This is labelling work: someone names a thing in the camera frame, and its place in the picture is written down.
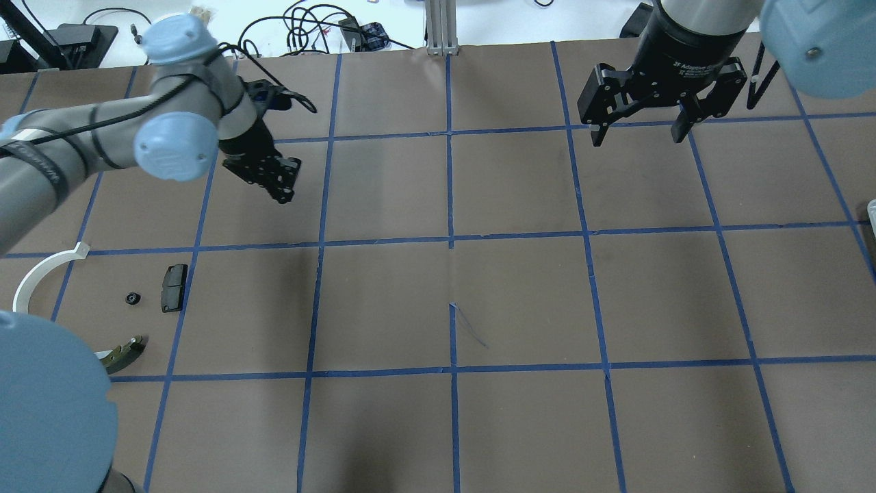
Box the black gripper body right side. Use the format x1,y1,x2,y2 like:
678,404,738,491
616,7,748,119

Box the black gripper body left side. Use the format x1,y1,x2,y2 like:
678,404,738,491
221,121,282,187

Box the left-side grey robot arm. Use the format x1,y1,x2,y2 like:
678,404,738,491
12,43,580,256

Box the right-side grey robot arm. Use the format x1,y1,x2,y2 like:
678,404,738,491
2,1,874,492

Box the black brake pad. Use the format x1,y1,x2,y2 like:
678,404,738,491
162,264,188,313

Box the olive green brake shoe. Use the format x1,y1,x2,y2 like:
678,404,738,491
94,335,149,375

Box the white curved plastic piece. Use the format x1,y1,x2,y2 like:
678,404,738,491
12,242,91,314

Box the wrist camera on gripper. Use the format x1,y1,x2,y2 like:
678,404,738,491
244,79,293,116

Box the black cables on bench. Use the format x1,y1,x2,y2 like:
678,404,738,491
236,0,417,58

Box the aluminium profile post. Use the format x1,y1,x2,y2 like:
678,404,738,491
423,0,459,56

